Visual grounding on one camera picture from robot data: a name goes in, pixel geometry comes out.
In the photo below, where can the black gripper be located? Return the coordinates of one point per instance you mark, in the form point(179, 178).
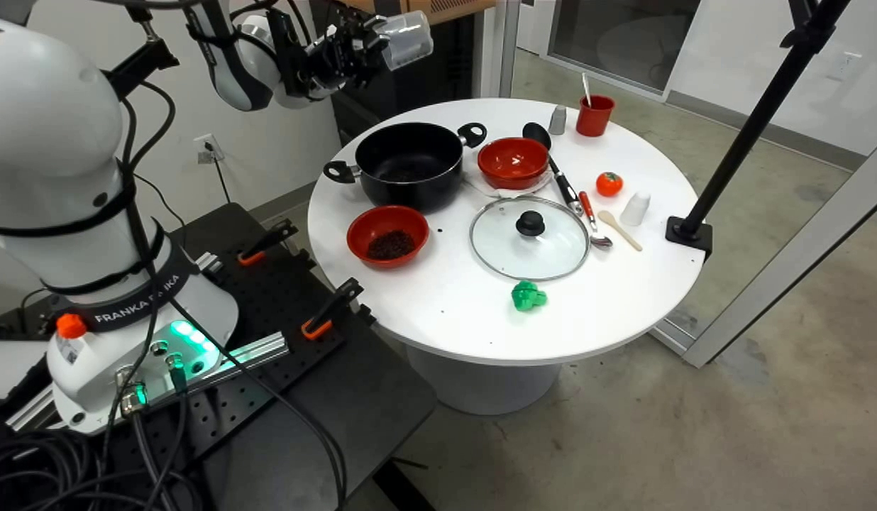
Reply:
point(339, 58)

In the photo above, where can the clear plastic cup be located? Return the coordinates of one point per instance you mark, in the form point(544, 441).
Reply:
point(410, 39)

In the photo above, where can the thin white pen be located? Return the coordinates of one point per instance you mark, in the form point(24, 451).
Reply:
point(585, 90)

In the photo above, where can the small white cup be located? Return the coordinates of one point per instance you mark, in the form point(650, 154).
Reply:
point(633, 211)

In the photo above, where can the cardboard box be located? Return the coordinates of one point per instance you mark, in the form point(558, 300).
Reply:
point(454, 11)

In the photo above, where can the black cooking pot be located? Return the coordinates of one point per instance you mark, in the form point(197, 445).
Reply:
point(410, 160)

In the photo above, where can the red plate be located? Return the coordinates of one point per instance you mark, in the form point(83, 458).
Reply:
point(513, 160)

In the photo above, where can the red bowl with beans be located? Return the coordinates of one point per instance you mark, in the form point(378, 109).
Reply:
point(371, 232)

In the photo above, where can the small grey shaker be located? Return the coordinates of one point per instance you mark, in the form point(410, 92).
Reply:
point(558, 120)

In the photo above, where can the black clamp orange tip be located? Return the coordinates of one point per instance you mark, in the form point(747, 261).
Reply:
point(268, 242)
point(334, 307)

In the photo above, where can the red mug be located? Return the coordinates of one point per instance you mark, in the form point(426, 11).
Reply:
point(593, 117)

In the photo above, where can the orange toy tomato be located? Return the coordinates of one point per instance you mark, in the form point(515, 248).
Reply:
point(609, 182)

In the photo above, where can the glass lid black knob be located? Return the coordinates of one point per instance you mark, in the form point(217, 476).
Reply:
point(551, 252)

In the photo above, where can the wooden spoon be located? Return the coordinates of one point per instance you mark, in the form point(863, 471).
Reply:
point(610, 219)

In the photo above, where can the green toy vegetable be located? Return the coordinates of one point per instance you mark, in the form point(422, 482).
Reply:
point(525, 297)

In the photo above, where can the black tripod stand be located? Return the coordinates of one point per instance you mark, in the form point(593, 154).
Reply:
point(740, 144)

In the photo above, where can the white wall outlet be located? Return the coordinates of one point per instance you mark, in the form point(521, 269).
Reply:
point(209, 148)

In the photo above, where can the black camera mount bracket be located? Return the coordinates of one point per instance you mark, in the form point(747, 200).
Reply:
point(141, 67)

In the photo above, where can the aluminium rail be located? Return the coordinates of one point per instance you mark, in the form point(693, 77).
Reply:
point(257, 350)

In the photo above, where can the white table pedestal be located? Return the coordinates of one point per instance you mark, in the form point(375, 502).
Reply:
point(483, 385)

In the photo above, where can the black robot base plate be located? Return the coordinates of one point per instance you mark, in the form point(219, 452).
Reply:
point(361, 408)

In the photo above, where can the white glass door frame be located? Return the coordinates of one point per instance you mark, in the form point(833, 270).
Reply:
point(786, 256)

